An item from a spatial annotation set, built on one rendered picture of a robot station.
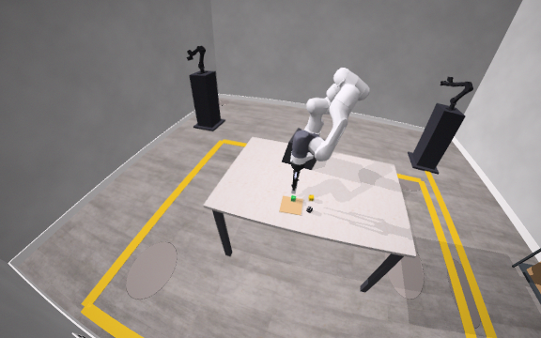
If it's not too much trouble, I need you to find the tan mat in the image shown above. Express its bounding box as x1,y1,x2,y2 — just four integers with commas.
279,196,303,215

